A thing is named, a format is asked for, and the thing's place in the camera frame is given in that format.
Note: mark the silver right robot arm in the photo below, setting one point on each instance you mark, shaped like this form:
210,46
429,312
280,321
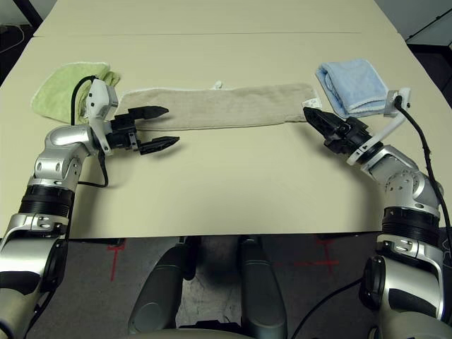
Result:
399,166

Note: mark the green folded towel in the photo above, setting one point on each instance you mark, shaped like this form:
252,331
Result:
56,92

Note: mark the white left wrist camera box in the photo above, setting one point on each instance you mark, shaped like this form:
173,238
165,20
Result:
97,102

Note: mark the beige towel with white trim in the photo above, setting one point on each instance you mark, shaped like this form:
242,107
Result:
229,106

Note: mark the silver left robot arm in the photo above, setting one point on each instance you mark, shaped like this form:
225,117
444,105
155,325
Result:
60,141

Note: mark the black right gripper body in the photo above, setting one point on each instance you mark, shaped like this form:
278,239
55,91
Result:
347,136

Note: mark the grey robot leg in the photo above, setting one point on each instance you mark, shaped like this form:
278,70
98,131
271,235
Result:
159,296
263,293

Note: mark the grey robot left leg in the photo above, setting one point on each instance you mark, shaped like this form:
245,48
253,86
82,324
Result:
159,296

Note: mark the blue folded towel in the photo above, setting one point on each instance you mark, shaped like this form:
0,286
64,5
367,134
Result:
356,84

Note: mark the black table base bar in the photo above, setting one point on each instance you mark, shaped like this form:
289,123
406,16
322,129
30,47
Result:
113,242

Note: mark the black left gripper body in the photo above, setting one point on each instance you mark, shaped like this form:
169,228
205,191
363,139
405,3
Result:
121,134

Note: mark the grey robot right leg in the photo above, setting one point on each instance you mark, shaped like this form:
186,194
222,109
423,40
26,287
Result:
263,293

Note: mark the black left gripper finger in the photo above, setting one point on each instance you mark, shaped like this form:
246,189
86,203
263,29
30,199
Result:
159,145
150,113

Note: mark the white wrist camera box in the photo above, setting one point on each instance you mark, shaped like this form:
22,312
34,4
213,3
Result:
97,102
388,129

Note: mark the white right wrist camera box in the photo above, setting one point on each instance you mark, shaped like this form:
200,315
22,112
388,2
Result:
388,129

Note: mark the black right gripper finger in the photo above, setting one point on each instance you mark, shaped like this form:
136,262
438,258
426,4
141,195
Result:
323,127
326,114

